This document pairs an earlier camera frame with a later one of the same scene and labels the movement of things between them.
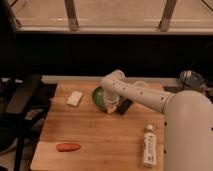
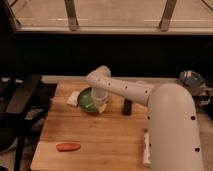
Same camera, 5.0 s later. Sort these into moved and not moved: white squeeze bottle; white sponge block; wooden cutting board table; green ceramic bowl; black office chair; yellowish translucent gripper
Moved: yellowish translucent gripper; green ceramic bowl
Not moved: wooden cutting board table; white sponge block; black office chair; white squeeze bottle
